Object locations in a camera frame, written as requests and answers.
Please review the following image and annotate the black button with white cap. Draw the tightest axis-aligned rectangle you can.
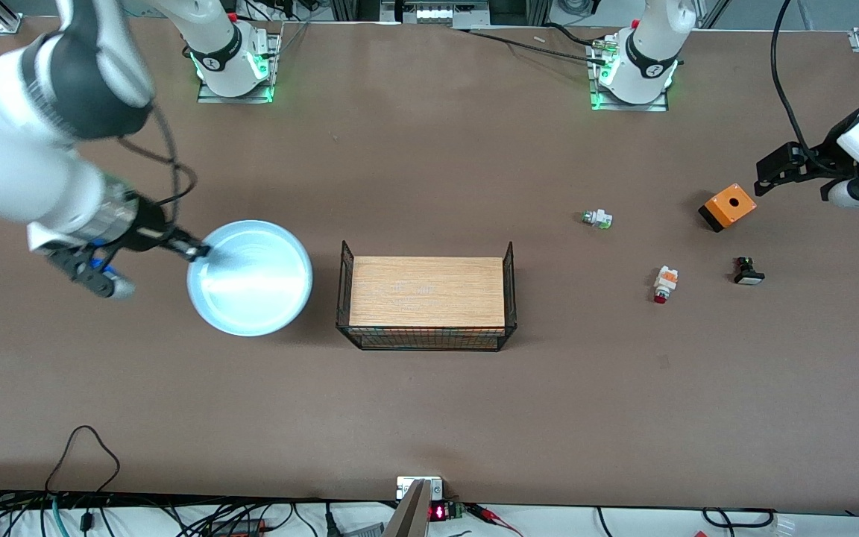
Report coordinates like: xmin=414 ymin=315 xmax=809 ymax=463
xmin=733 ymin=257 xmax=766 ymax=286

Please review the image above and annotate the black wire rack wooden top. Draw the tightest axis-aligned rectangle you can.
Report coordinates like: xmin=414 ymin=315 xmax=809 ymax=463
xmin=336 ymin=240 xmax=517 ymax=352

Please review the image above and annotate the red push button switch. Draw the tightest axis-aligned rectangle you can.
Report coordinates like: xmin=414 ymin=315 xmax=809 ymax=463
xmin=653 ymin=266 xmax=680 ymax=304

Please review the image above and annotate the silver aluminium frame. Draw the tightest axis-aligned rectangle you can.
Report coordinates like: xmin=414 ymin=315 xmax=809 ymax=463
xmin=381 ymin=0 xmax=491 ymax=31

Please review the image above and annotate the black cable at table edge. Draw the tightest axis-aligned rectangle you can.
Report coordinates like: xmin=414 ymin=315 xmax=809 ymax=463
xmin=702 ymin=506 xmax=778 ymax=530

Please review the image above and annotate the black cable across table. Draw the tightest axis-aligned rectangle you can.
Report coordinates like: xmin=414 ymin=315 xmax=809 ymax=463
xmin=467 ymin=28 xmax=613 ymax=66

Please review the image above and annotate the black looped cable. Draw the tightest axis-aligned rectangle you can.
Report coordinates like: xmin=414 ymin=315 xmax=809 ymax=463
xmin=45 ymin=425 xmax=121 ymax=497

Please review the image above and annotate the red wire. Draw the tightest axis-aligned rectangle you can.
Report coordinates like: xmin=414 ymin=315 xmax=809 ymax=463
xmin=473 ymin=504 xmax=524 ymax=537

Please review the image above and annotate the orange button enclosure box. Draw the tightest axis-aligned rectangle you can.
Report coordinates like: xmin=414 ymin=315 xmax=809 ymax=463
xmin=699 ymin=183 xmax=758 ymax=233

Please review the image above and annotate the light blue round plate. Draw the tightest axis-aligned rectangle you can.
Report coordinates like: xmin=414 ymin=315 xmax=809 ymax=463
xmin=187 ymin=220 xmax=314 ymax=337

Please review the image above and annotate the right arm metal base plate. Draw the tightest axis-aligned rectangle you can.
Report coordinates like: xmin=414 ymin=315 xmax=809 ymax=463
xmin=197 ymin=30 xmax=281 ymax=104

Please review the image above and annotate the white mount bracket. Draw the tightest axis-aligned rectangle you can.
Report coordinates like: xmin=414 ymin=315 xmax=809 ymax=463
xmin=397 ymin=476 xmax=445 ymax=502

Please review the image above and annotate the silver camera mount pole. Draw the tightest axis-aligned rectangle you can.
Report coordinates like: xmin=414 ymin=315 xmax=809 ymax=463
xmin=383 ymin=478 xmax=432 ymax=537

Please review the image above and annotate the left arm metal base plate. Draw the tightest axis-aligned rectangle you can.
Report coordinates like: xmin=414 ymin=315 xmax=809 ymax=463
xmin=588 ymin=34 xmax=670 ymax=113

